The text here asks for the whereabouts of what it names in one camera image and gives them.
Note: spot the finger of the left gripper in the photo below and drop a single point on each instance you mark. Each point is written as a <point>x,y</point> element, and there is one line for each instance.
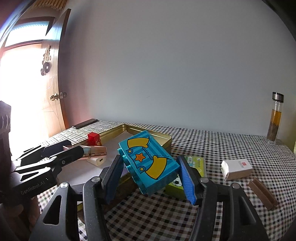
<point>40,152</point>
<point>55,162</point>

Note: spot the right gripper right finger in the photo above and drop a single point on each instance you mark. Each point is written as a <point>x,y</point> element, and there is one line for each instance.
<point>240,220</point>

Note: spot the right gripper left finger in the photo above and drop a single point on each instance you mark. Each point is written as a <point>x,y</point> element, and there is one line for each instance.
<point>59,219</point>

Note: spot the copper metal lighter case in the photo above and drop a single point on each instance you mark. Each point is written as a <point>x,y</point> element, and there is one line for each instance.
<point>87,152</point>

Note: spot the blue toy building block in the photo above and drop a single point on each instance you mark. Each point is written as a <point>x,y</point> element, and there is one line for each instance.
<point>149,164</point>

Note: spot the gold metal tin tray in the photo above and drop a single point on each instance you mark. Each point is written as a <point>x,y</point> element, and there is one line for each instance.
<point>111,140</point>

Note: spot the white small cube box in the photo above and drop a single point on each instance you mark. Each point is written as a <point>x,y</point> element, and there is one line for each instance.
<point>97,161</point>

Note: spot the red small box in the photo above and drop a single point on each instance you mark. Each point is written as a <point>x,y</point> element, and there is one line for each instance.
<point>94,139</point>

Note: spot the black remote control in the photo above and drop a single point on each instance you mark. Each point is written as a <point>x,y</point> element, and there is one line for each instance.
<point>85,123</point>

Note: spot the white cigarette-style box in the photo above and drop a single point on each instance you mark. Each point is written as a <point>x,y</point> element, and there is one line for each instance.
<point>235,169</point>

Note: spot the checkered tablecloth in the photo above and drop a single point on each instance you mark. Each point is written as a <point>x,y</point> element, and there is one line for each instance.
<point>160,217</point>

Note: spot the green card pack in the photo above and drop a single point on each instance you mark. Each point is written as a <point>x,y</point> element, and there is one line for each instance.
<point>183,187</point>

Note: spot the door decoration ornament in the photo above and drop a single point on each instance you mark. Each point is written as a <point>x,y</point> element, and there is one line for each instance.
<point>46,65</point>

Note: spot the wooden door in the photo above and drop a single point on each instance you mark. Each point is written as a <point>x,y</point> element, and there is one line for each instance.
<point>22,85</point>

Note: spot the glass tea bottle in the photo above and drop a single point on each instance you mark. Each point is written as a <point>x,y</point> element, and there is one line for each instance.
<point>275,119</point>

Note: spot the brass door handle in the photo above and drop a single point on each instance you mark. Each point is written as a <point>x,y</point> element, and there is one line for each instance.
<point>57,96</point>

